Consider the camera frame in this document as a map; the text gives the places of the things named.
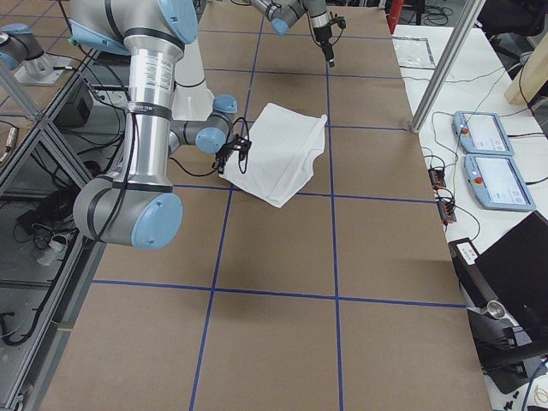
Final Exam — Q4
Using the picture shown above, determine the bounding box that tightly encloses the teach pendant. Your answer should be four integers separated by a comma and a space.
464, 154, 536, 211
452, 110, 515, 157

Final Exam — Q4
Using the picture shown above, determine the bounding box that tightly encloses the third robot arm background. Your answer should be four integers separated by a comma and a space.
1, 23, 45, 71

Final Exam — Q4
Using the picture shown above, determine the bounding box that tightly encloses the upper teach pendant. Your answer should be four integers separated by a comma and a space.
452, 110, 515, 157

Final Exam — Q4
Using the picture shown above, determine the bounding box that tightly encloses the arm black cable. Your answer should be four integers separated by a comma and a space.
169, 117, 253, 177

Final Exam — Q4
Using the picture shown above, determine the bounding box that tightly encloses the black laptop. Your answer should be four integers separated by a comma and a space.
475, 211, 547, 338

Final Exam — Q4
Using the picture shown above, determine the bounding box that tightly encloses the plastic bag on table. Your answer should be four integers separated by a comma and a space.
392, 36, 436, 69

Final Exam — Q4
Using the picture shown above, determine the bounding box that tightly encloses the black metal frame rack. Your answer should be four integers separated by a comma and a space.
1, 51, 128, 410

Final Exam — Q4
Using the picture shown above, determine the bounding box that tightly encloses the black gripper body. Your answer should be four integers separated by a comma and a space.
216, 134, 252, 163
314, 15, 346, 58

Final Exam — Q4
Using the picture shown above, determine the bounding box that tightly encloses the white long-sleeve printed shirt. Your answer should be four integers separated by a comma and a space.
222, 103, 328, 208

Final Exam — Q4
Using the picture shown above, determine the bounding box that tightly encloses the aluminium frame post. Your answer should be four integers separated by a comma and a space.
410, 0, 485, 134

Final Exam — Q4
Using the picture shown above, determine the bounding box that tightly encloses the lower teach pendant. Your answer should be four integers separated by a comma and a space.
464, 154, 536, 211

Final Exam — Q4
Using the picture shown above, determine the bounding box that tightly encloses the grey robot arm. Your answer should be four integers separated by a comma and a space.
70, 1, 252, 249
244, 0, 347, 68

